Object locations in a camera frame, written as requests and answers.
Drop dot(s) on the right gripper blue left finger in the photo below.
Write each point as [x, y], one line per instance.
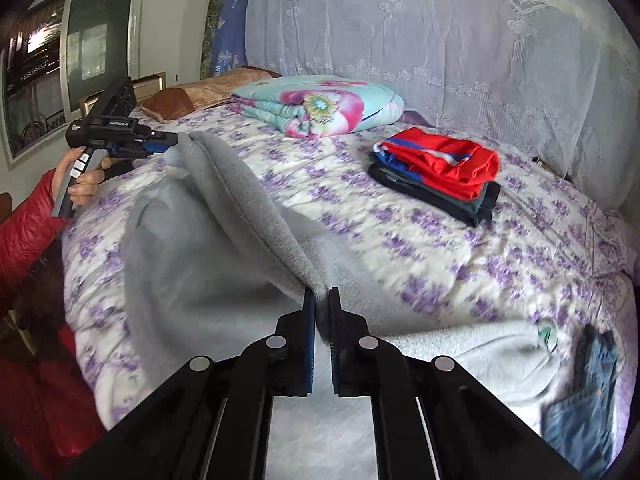
[210, 420]

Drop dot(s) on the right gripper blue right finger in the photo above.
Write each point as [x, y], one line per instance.
[432, 419]

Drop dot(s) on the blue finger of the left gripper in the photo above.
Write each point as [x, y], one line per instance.
[158, 142]

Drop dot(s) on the grey sweatpants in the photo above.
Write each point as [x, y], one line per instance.
[211, 263]

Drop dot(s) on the left hand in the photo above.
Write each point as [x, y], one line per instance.
[86, 186]

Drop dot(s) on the brown orange pillow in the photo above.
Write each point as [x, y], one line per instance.
[178, 101]

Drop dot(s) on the glass door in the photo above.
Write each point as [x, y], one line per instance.
[60, 53]

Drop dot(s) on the blue patterned fabric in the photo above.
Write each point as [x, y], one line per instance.
[228, 48]

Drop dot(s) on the red jacket left sleeve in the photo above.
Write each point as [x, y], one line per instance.
[28, 232]

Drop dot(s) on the blue jeans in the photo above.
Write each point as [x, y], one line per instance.
[579, 426]

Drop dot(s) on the floral folded quilt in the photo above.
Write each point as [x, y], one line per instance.
[318, 105]

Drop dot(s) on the purple floral bedspread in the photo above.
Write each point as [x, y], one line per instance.
[548, 252]

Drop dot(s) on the dark folded clothes stack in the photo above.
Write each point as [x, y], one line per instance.
[471, 213]

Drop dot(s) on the red folded shorts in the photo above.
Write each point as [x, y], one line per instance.
[459, 168]

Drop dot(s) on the lavender lace headboard cover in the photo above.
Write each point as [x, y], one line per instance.
[558, 79]

